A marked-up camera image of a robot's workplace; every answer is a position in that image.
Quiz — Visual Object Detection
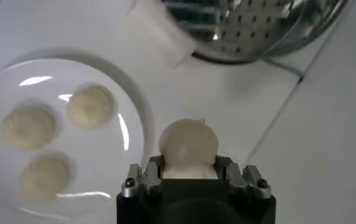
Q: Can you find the white steamed baozi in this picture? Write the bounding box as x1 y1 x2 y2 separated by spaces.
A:
66 84 117 130
21 155 71 201
158 117 220 180
1 105 57 152

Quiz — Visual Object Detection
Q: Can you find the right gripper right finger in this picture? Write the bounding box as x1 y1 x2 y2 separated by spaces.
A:
215 155 272 201

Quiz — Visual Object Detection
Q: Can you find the steel perforated steamer basket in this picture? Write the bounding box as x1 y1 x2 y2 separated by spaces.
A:
125 0 354 69

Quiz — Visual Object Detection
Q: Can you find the white round plate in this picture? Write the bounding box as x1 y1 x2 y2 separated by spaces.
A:
0 47 155 224

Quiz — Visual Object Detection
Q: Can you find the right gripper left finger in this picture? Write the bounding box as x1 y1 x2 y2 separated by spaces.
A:
121 155 166 200

